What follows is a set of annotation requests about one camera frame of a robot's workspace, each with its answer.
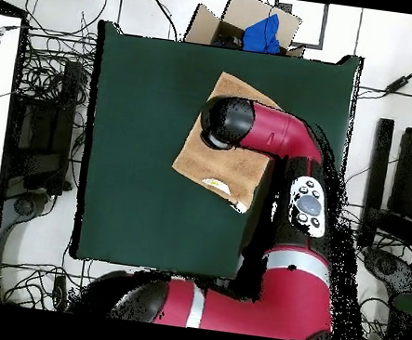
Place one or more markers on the black pedestal foot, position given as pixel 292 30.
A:
pixel 23 206
pixel 388 267

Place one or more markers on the black equipment case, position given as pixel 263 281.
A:
pixel 42 129

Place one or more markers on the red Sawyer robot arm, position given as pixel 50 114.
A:
pixel 269 290

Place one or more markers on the blue cloth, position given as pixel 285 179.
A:
pixel 261 35

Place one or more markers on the black power adapter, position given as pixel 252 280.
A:
pixel 397 84

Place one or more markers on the brown cardboard box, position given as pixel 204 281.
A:
pixel 206 27

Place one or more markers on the dark green table cloth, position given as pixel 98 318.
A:
pixel 137 149

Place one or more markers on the peach terry towel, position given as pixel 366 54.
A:
pixel 225 168

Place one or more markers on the grey rectangular frame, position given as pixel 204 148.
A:
pixel 323 28

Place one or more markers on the black upright bar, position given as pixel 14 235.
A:
pixel 378 174

